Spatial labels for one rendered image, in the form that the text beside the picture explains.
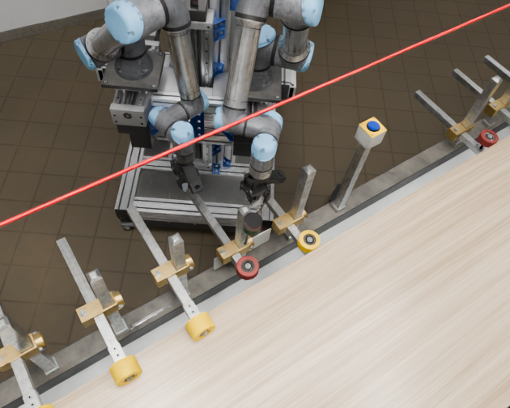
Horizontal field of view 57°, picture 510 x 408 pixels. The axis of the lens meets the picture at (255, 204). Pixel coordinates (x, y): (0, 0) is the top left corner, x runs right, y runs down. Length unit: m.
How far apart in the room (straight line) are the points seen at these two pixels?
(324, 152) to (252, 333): 1.83
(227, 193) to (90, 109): 1.22
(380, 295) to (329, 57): 2.48
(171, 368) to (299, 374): 0.39
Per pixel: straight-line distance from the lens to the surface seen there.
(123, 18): 1.44
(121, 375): 1.46
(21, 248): 2.87
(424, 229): 1.88
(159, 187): 2.65
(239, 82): 1.49
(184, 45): 1.59
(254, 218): 1.50
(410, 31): 4.33
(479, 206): 2.05
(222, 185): 2.64
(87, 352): 1.80
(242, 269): 1.63
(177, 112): 1.69
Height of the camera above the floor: 2.39
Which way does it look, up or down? 57 degrees down
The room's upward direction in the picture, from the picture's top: 9 degrees clockwise
